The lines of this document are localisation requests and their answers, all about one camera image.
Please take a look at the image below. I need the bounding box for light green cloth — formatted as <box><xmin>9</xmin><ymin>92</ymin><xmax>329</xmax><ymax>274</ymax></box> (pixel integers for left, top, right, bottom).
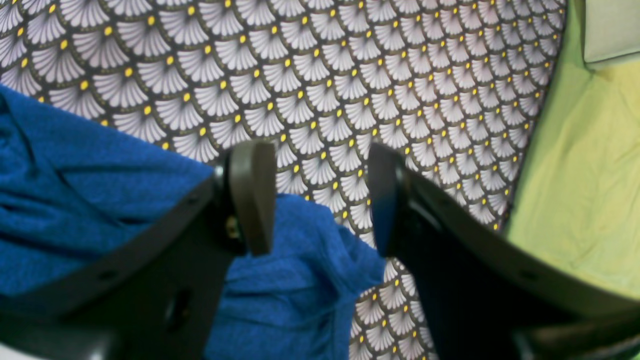
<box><xmin>504</xmin><ymin>0</ymin><xmax>640</xmax><ymax>300</ymax></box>

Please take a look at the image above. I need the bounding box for fan-patterned tablecloth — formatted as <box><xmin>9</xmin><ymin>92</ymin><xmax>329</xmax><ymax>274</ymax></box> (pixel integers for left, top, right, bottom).
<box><xmin>0</xmin><ymin>0</ymin><xmax>568</xmax><ymax>360</ymax></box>

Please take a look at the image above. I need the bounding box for white plastic bin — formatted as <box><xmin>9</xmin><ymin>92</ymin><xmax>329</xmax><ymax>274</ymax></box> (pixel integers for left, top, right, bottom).
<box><xmin>583</xmin><ymin>0</ymin><xmax>640</xmax><ymax>69</ymax></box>

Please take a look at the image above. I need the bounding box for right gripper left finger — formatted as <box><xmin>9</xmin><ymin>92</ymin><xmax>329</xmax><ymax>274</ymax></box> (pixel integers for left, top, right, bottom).
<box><xmin>1</xmin><ymin>141</ymin><xmax>276</xmax><ymax>360</ymax></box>

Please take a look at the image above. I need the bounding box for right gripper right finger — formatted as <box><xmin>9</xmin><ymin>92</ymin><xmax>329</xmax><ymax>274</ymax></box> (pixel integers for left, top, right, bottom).
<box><xmin>367</xmin><ymin>144</ymin><xmax>640</xmax><ymax>360</ymax></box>

